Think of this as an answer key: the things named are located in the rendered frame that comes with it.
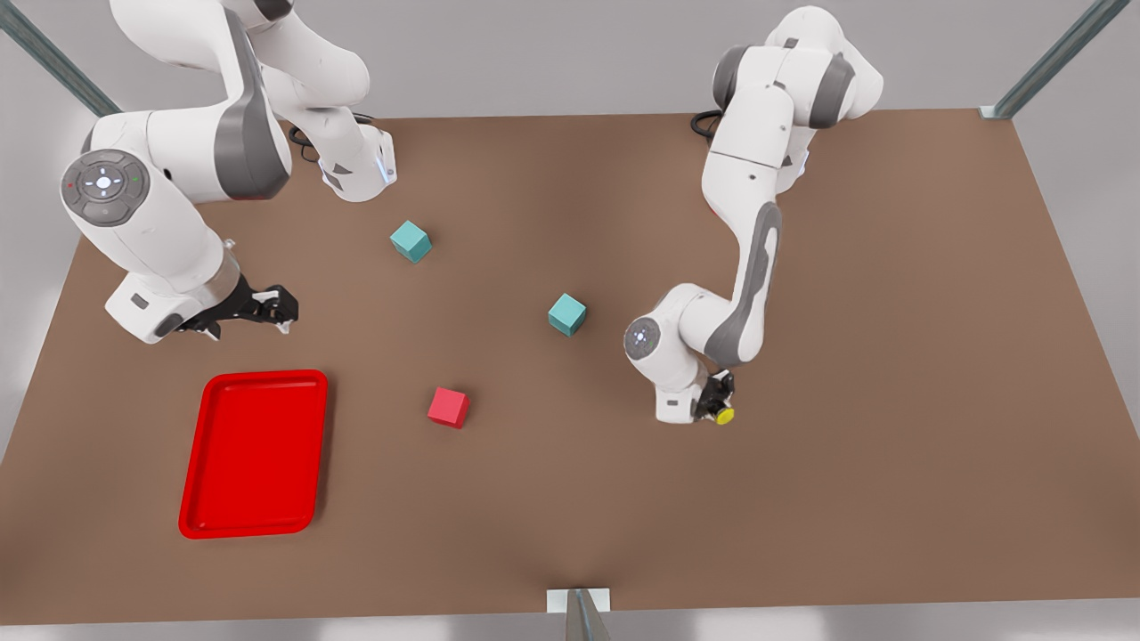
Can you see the teal cube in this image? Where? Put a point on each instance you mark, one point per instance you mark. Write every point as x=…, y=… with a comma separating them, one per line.
x=567, y=314
x=411, y=241

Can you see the silver frame post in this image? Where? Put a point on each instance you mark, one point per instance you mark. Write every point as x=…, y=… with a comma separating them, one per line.
x=1055, y=58
x=53, y=58
x=583, y=616

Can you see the small yellow block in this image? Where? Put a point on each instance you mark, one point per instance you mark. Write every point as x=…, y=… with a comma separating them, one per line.
x=725, y=416

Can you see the red plastic tray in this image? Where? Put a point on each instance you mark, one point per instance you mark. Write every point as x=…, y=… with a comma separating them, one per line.
x=254, y=454

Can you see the red cube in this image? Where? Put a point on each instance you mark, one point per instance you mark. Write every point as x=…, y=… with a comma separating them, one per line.
x=448, y=408

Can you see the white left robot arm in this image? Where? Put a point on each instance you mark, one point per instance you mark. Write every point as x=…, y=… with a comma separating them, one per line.
x=757, y=160

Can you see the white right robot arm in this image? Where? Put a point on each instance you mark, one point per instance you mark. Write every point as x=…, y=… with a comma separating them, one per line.
x=178, y=151

